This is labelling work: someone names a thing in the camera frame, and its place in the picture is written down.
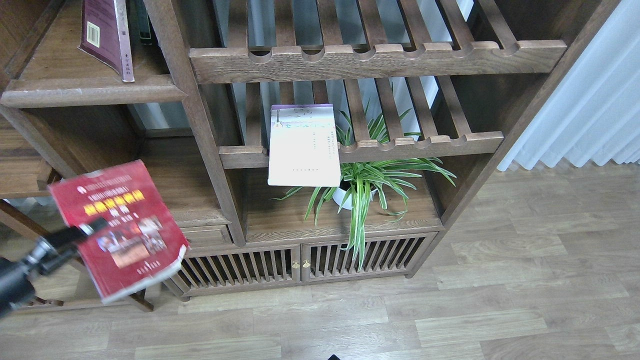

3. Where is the green spine book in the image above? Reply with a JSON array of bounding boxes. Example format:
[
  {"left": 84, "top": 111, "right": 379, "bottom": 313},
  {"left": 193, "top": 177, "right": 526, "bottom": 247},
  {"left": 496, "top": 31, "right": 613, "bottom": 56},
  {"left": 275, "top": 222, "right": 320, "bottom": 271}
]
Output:
[{"left": 132, "top": 0, "right": 158, "bottom": 46}]

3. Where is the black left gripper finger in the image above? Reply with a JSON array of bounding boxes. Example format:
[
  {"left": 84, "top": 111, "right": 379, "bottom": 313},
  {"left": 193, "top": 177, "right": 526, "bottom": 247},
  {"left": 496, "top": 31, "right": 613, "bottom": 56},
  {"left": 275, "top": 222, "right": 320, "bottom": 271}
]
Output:
[{"left": 60, "top": 217, "right": 109, "bottom": 248}]

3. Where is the red paperback book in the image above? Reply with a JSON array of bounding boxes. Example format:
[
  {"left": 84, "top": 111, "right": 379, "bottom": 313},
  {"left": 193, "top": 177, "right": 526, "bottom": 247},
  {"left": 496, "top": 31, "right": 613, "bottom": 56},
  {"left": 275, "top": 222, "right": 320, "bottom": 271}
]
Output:
[{"left": 48, "top": 160, "right": 190, "bottom": 305}]

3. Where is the white lavender paperback book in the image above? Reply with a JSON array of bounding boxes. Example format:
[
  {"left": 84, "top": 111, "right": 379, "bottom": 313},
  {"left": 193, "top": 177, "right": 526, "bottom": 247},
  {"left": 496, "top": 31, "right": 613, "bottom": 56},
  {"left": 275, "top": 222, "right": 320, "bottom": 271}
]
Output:
[{"left": 267, "top": 104, "right": 341, "bottom": 187}]

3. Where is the green spider plant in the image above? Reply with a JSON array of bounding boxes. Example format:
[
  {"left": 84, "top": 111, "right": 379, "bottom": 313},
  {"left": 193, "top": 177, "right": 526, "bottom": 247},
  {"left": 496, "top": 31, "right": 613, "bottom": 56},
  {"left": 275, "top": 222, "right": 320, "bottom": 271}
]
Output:
[{"left": 269, "top": 110, "right": 455, "bottom": 268}]

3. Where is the dark wooden bookshelf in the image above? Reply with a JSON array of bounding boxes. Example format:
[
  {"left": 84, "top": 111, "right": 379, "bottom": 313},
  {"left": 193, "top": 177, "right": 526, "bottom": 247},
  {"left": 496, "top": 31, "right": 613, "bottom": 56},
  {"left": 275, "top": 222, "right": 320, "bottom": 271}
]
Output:
[{"left": 1, "top": 0, "right": 620, "bottom": 300}]

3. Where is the white plant pot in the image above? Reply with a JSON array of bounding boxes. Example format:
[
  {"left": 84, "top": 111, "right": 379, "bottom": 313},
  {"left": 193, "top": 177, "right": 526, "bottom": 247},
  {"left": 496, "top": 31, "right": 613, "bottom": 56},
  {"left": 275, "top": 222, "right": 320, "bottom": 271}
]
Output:
[{"left": 332, "top": 184, "right": 378, "bottom": 214}]

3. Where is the dark maroon hardcover book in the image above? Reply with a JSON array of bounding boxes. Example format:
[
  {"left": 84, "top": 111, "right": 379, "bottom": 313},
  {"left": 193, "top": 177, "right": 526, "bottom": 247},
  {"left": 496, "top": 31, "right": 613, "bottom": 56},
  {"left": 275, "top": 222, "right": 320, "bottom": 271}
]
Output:
[{"left": 78, "top": 0, "right": 135, "bottom": 83}]

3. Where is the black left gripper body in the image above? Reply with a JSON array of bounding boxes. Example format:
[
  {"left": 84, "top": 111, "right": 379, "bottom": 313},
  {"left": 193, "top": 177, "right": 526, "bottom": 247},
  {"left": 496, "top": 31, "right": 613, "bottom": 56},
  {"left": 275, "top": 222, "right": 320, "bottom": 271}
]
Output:
[{"left": 0, "top": 238, "right": 76, "bottom": 318}]

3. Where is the white pleated curtain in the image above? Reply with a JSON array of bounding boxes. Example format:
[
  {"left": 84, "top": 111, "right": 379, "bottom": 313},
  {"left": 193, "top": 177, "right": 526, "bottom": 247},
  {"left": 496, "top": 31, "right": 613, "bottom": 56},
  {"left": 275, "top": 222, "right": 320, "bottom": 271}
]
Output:
[{"left": 497, "top": 0, "right": 640, "bottom": 171}]

